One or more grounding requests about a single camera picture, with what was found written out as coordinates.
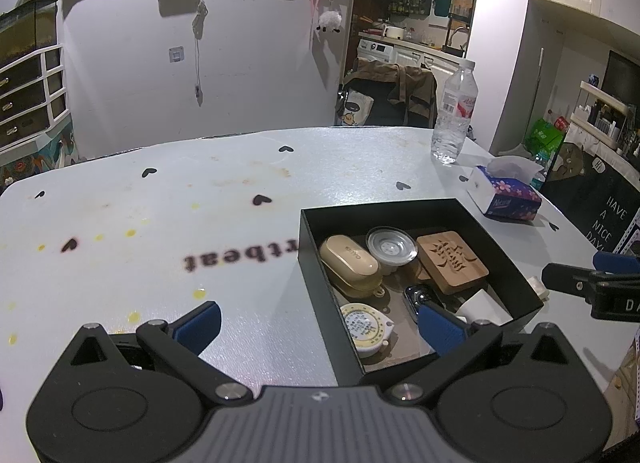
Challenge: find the floral painted cabinet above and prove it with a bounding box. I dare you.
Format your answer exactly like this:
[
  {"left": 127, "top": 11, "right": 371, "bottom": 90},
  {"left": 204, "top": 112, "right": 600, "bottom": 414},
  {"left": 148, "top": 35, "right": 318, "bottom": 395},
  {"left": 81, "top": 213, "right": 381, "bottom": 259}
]
[{"left": 0, "top": 115, "right": 81, "bottom": 188}]

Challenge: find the beige earbud case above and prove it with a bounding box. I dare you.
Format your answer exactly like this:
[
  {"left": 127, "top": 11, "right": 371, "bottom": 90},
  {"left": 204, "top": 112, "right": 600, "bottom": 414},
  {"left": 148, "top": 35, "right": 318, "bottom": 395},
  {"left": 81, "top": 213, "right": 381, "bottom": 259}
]
[{"left": 320, "top": 234, "right": 387, "bottom": 298}]

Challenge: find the small shiny metal object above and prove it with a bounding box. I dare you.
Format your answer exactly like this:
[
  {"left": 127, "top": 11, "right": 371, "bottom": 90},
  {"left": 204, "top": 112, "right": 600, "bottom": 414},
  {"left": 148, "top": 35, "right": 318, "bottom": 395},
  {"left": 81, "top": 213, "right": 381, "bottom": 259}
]
[{"left": 404, "top": 284, "right": 446, "bottom": 326}]

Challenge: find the round white tape measure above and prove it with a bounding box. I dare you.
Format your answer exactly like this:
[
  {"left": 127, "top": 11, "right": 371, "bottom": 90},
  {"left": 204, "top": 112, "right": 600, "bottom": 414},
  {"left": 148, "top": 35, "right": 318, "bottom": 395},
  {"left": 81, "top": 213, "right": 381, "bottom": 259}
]
[{"left": 340, "top": 303, "right": 396, "bottom": 358}]

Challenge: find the clear plastic water bottle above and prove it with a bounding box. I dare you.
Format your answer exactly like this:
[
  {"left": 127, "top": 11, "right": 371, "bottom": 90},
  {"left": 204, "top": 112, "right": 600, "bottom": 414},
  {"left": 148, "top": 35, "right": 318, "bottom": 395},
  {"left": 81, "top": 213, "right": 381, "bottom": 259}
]
[{"left": 431, "top": 59, "right": 480, "bottom": 165}]

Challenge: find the glass fish tank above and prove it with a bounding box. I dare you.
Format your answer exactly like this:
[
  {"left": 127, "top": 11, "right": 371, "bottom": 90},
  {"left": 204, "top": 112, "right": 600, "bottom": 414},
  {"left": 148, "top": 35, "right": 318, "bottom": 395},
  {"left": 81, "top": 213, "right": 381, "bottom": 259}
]
[{"left": 0, "top": 0, "right": 60, "bottom": 68}]

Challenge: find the carved wooden coaster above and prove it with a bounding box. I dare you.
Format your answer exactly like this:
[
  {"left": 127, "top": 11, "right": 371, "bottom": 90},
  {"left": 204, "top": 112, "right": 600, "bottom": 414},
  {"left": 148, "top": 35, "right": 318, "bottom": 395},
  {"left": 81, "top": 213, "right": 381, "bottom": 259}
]
[{"left": 416, "top": 230, "right": 490, "bottom": 295}]

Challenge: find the hanging white cable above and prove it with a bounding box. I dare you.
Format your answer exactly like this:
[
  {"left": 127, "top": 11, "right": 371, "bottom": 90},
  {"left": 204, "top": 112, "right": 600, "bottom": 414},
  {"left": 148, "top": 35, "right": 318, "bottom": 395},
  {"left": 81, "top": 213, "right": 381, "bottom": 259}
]
[{"left": 192, "top": 0, "right": 208, "bottom": 106}]

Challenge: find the white cartoon tote bag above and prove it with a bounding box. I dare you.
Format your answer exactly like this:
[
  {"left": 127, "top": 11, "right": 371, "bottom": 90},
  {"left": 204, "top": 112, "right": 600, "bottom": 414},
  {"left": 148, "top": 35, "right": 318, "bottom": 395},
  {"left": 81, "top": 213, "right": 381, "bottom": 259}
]
[{"left": 339, "top": 89, "right": 375, "bottom": 127}]

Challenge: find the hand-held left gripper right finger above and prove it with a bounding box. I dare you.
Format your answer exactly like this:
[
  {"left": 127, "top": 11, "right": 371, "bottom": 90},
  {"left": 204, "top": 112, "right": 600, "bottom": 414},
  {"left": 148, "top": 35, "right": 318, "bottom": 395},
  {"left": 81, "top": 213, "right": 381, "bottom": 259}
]
[{"left": 385, "top": 303, "right": 566, "bottom": 406}]

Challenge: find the black cardboard box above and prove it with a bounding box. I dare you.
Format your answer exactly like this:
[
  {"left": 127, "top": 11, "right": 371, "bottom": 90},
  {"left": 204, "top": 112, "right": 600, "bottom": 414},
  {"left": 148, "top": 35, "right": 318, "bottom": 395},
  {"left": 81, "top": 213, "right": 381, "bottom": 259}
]
[{"left": 299, "top": 198, "right": 545, "bottom": 386}]

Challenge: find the white plush sheep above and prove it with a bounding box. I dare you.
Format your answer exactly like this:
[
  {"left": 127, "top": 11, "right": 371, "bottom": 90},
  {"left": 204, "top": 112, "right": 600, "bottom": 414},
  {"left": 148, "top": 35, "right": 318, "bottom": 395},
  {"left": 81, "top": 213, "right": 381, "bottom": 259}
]
[{"left": 315, "top": 10, "right": 343, "bottom": 34}]

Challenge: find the white shelf rack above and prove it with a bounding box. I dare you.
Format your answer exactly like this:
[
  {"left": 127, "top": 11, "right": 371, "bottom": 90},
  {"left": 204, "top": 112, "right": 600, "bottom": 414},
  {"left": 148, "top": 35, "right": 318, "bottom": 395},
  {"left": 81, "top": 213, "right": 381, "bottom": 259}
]
[{"left": 565, "top": 80, "right": 640, "bottom": 154}]

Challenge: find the black monitor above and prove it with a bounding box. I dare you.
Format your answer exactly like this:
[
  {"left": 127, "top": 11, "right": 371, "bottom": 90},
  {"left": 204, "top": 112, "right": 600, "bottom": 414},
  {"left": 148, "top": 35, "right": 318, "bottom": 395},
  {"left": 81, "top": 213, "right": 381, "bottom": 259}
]
[{"left": 602, "top": 49, "right": 640, "bottom": 106}]

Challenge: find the black letter board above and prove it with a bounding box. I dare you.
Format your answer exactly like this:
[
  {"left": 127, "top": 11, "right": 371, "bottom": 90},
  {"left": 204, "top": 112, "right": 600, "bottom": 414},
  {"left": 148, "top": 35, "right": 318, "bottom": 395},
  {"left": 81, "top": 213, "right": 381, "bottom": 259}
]
[{"left": 542, "top": 143, "right": 640, "bottom": 255}]

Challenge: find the black chair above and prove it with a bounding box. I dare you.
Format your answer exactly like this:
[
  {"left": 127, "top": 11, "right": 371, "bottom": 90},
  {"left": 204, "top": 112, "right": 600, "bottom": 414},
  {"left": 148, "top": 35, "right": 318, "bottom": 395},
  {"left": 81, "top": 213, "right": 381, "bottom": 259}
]
[{"left": 337, "top": 70, "right": 436, "bottom": 128}]

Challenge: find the white square block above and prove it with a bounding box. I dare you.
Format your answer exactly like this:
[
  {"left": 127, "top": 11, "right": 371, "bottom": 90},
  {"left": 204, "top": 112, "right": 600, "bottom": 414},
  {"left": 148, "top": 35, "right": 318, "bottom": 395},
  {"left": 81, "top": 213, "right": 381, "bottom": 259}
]
[{"left": 454, "top": 289, "right": 514, "bottom": 330}]

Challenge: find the brown jacket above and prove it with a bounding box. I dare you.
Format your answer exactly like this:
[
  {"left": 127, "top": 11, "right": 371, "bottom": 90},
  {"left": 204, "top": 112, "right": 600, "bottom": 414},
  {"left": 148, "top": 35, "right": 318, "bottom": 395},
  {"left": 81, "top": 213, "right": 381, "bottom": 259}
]
[{"left": 352, "top": 62, "right": 438, "bottom": 118}]

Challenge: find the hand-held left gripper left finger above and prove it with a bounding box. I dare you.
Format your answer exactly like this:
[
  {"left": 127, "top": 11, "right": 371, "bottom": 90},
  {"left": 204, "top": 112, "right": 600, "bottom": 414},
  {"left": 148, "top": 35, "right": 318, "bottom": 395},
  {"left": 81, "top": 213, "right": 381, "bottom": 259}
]
[{"left": 70, "top": 300, "right": 253, "bottom": 405}]

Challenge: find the blue floral tissue box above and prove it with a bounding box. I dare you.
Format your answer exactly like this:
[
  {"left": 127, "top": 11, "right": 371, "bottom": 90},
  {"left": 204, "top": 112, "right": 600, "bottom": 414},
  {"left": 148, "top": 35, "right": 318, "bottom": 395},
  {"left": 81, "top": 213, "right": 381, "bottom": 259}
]
[{"left": 466, "top": 155, "right": 543, "bottom": 222}]

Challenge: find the teal label plastic bottle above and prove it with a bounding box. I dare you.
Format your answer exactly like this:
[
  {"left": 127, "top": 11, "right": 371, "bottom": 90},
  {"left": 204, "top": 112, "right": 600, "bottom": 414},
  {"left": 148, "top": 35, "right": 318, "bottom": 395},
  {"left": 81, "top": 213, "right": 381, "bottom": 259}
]
[{"left": 530, "top": 153, "right": 548, "bottom": 191}]

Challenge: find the white washing machine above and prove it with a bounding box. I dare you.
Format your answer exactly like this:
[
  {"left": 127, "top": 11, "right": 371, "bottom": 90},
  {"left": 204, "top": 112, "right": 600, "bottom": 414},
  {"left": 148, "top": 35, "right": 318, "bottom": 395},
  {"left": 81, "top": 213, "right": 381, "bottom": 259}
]
[{"left": 357, "top": 38, "right": 398, "bottom": 64}]

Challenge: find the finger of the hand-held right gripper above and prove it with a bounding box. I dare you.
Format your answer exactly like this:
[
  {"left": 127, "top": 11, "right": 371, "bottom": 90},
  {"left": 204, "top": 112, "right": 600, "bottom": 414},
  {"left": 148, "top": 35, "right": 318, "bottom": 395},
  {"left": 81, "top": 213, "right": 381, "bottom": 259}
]
[
  {"left": 593, "top": 251, "right": 640, "bottom": 274},
  {"left": 541, "top": 263, "right": 601, "bottom": 301}
]

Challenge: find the white dark drawer cabinet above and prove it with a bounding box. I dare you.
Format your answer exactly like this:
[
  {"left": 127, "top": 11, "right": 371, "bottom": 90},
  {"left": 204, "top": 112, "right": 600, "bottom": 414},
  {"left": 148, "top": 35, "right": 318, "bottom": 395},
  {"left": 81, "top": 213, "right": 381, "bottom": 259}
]
[{"left": 0, "top": 44, "right": 73, "bottom": 154}]

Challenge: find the green plastic bag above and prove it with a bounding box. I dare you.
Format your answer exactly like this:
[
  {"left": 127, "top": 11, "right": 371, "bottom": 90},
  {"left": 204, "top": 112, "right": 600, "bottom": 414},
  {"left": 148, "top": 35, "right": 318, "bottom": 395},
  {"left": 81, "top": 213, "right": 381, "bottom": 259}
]
[{"left": 522, "top": 118, "right": 566, "bottom": 158}]

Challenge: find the small clear plastic cup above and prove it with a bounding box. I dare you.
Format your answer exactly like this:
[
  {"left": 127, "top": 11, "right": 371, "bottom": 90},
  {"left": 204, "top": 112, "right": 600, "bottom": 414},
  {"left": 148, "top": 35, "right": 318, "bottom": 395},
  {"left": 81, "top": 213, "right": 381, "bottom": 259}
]
[{"left": 366, "top": 226, "right": 418, "bottom": 276}]

